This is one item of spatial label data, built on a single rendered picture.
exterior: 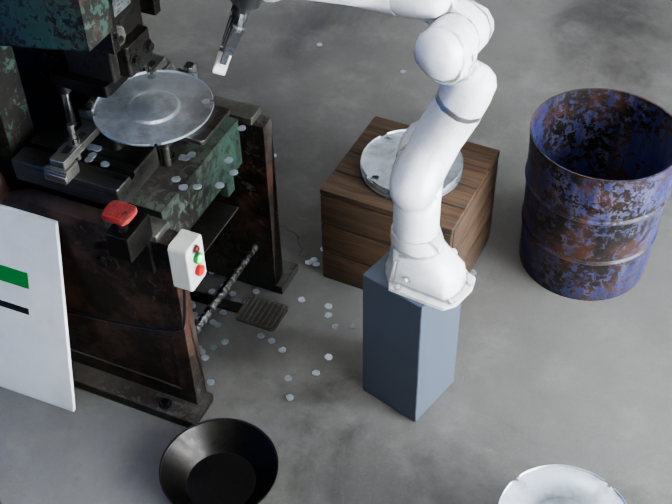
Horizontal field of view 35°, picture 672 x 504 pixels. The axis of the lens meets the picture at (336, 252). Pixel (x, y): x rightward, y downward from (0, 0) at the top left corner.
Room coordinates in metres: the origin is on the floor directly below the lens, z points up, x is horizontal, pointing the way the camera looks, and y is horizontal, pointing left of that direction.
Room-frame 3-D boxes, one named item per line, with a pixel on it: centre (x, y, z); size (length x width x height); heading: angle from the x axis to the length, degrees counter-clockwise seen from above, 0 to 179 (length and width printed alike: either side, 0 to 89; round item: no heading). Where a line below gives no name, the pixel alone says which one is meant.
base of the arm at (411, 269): (1.81, -0.22, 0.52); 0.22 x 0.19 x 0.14; 50
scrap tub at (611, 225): (2.33, -0.76, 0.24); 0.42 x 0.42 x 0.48
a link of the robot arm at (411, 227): (1.88, -0.20, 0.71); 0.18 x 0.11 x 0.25; 167
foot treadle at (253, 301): (2.08, 0.42, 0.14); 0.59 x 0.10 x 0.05; 65
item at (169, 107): (2.08, 0.43, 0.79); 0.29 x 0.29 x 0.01
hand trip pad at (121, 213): (1.74, 0.47, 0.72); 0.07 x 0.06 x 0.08; 65
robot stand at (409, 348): (1.84, -0.19, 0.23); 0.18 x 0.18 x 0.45; 50
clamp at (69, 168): (1.98, 0.61, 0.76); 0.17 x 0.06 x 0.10; 155
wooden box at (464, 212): (2.35, -0.22, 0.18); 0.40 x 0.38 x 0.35; 63
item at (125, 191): (2.13, 0.54, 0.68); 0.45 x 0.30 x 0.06; 155
